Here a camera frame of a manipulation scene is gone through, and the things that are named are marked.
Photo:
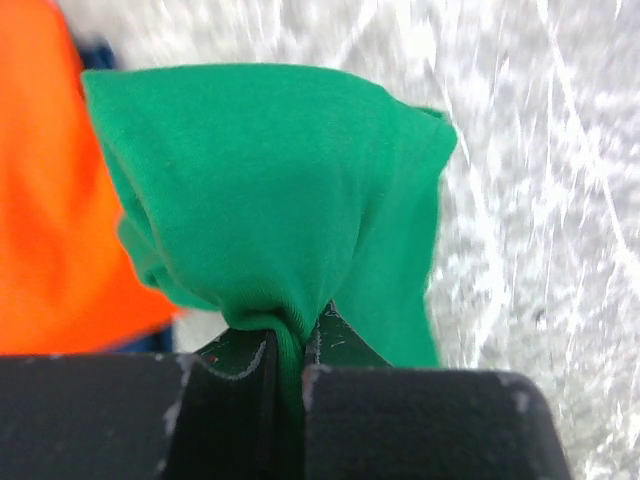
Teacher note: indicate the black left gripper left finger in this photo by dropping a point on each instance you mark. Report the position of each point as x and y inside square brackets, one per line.
[237, 356]

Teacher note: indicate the folded navy blue t shirt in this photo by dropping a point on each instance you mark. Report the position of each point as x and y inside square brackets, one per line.
[101, 57]

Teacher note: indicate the folded orange t shirt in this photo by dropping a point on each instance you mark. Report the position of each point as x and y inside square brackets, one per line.
[67, 285]

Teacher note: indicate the green t shirt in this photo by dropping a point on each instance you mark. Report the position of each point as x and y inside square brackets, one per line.
[267, 192]

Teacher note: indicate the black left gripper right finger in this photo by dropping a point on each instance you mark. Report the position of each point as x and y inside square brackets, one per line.
[334, 343]

